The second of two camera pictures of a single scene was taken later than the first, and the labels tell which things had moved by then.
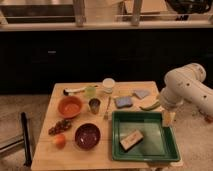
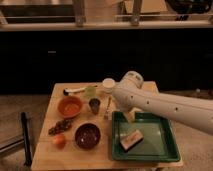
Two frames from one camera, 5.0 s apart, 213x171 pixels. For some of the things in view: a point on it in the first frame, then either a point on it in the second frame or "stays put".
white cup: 108,85 stays put
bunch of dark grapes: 59,127 stays put
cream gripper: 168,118 → 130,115
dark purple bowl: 87,136 stays put
